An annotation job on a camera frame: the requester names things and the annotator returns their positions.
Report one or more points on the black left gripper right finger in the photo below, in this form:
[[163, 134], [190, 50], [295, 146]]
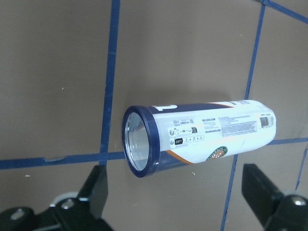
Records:
[[275, 210]]

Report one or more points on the white blue tennis ball can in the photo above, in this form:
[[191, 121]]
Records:
[[159, 138]]

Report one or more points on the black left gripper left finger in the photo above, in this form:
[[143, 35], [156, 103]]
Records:
[[82, 210]]

